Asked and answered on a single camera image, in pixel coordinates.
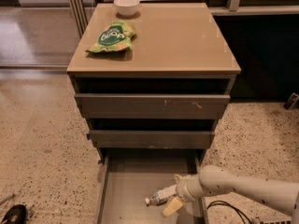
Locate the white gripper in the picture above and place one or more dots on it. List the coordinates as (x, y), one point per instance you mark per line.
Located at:
(182, 188)

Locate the clear plastic bottle white label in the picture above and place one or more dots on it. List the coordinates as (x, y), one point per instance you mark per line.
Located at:
(161, 196)

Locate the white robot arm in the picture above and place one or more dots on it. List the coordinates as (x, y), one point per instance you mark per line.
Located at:
(212, 180)

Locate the bottom grey open drawer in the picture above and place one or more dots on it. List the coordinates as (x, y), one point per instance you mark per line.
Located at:
(131, 176)

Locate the grey drawer cabinet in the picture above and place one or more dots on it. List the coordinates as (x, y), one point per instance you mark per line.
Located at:
(177, 49)

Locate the middle grey drawer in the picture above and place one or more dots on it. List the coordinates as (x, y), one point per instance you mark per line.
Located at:
(152, 139)

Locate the top grey drawer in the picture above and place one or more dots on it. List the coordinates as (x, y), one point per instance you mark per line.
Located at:
(151, 106)

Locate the metal floor vent grille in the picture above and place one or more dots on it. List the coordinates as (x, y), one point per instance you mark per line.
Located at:
(271, 220)

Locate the small dark floor object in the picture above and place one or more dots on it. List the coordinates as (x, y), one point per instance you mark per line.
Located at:
(292, 101)

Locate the black shoe-like object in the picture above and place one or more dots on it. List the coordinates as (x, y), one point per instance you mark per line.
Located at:
(15, 215)

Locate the green snack bag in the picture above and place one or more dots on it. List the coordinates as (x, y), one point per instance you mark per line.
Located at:
(116, 37)

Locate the grey rod on floor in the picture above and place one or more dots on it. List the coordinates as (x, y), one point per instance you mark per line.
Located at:
(9, 197)

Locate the white ceramic bowl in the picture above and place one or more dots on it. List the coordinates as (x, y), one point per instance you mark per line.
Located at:
(126, 8)

